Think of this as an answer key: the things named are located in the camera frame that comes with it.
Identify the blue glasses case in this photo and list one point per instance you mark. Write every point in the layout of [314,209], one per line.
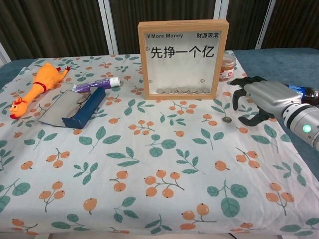
[84,109]

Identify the clear jar with orange contents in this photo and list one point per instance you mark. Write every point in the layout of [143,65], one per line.
[227,67]

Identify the cola bottle with blue label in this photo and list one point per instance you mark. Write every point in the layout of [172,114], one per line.
[312,95]

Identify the thin-framed eyeglasses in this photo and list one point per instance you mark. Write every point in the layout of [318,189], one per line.
[81,100]

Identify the orange rubber chicken toy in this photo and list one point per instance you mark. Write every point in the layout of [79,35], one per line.
[47,79]

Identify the purple toothpaste tube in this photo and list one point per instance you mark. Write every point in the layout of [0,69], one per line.
[99,83]

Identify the white partition frame post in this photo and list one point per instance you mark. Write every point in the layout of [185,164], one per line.
[220,10]
[3,54]
[108,25]
[264,25]

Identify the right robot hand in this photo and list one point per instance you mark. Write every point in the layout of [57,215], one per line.
[271,97]

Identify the silver coin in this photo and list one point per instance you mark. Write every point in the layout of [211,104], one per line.
[226,119]

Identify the wooden money box frame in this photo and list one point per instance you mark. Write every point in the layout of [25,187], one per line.
[183,69]

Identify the floral print tablecloth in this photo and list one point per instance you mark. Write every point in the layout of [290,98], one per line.
[149,199]

